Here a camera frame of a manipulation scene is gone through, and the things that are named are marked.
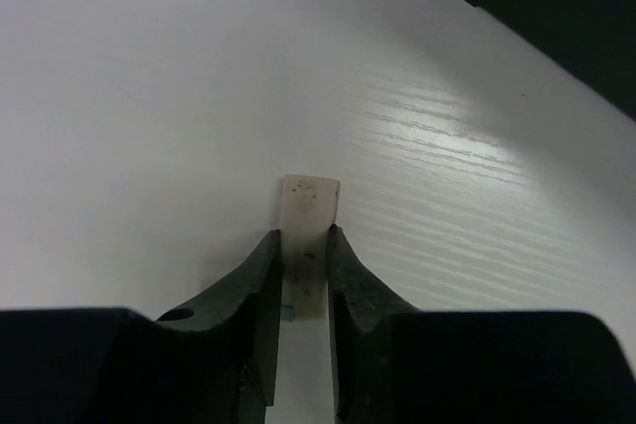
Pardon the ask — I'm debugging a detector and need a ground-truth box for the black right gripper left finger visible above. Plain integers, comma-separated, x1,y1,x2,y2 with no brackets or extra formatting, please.
157,230,282,423

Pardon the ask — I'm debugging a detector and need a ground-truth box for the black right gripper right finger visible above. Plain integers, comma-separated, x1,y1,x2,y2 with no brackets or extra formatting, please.
326,224,417,423

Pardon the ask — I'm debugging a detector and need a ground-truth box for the grey white eraser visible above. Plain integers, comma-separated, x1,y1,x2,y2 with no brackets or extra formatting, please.
279,175,341,322

